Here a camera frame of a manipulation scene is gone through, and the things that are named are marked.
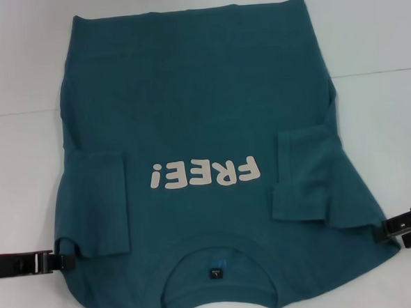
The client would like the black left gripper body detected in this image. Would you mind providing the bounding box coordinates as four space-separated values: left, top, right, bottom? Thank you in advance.
0 249 56 279

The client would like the teal FREE print t-shirt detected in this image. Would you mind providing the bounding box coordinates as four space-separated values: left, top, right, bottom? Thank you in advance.
39 0 405 308

